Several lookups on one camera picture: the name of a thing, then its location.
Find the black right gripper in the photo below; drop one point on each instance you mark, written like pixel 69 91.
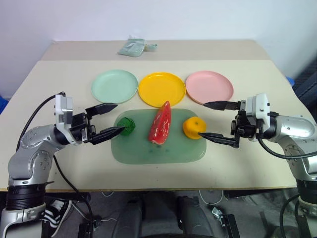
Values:
pixel 244 126

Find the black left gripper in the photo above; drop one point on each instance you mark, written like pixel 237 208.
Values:
pixel 79 126

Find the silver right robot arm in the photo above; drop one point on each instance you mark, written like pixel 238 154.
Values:
pixel 294 131

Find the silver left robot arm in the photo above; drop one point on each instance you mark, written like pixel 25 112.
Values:
pixel 32 151

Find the green vegetable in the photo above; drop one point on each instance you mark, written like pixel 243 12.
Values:
pixel 127 126

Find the orange toy fruit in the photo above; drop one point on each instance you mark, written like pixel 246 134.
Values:
pixel 194 127

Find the pink plate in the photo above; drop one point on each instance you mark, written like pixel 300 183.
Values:
pixel 209 86

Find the light green plate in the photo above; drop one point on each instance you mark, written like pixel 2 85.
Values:
pixel 114 86

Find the yellow plate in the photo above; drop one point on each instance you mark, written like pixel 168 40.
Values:
pixel 162 89

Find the red watermelon slice toy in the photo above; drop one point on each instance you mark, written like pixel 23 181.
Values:
pixel 161 124

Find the translucent green tray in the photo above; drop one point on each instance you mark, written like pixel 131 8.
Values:
pixel 158 151

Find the folded pale green cloth pouch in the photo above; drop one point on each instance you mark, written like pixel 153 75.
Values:
pixel 132 47

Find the blue plastic object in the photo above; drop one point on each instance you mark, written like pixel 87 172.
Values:
pixel 3 101
pixel 289 80

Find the black woven chair back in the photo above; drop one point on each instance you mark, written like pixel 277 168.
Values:
pixel 305 81

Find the dark rounded robot leg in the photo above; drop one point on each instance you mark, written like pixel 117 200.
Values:
pixel 128 218
pixel 193 218

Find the black and white sneaker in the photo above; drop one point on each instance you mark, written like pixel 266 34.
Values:
pixel 55 212

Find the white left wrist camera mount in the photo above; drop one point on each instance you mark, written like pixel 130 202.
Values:
pixel 63 110

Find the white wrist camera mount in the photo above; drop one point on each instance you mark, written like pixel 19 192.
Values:
pixel 258 106
pixel 63 110

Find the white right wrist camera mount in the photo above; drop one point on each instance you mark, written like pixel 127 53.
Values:
pixel 258 106

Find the black caster bracket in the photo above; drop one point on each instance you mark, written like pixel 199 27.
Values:
pixel 224 219

